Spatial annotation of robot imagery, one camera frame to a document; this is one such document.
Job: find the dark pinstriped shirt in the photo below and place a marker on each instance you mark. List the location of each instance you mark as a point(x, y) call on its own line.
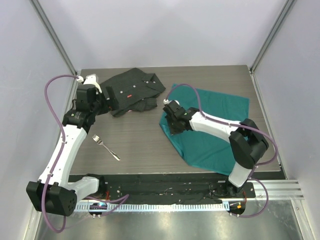
point(134, 90)

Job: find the teal satin napkin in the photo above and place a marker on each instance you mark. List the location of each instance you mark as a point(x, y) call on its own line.
point(206, 145)

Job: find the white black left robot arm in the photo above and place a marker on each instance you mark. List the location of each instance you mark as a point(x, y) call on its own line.
point(52, 190)

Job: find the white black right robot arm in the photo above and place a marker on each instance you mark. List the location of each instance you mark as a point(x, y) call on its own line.
point(247, 142)

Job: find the aluminium frame post left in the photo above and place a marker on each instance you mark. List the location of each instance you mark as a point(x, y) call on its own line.
point(52, 34)

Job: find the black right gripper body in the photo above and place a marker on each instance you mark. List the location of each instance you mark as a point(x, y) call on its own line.
point(174, 128)

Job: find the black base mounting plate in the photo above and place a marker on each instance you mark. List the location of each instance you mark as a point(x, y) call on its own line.
point(172, 188)

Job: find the aluminium frame rail right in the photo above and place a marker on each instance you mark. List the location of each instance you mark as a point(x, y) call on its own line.
point(285, 11)

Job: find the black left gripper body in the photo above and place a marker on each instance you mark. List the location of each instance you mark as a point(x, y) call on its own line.
point(101, 105)

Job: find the white slotted cable duct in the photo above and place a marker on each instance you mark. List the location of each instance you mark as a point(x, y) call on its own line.
point(95, 207)

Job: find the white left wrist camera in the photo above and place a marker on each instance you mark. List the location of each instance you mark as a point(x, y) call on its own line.
point(90, 80)

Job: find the silver metal fork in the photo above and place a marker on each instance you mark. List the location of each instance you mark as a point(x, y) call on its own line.
point(99, 141)

